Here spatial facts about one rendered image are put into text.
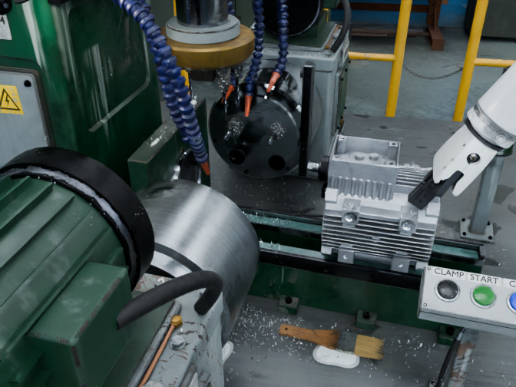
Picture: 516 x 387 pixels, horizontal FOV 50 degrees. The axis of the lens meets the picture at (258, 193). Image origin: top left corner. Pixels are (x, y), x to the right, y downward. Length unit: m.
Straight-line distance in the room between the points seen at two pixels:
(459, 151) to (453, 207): 0.65
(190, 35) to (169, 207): 0.30
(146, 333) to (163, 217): 0.23
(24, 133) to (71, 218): 0.55
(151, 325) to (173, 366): 0.05
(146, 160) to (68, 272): 0.53
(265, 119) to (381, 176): 0.38
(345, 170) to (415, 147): 0.84
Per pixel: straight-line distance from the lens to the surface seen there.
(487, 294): 0.87
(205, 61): 0.94
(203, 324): 0.65
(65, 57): 0.98
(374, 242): 1.03
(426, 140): 1.88
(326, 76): 1.45
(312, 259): 1.10
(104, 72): 1.10
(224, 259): 0.81
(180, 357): 0.62
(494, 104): 0.90
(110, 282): 0.48
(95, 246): 0.52
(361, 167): 0.99
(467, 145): 0.91
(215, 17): 0.97
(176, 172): 1.11
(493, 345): 1.20
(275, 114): 1.27
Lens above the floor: 1.63
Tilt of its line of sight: 33 degrees down
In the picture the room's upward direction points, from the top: straight up
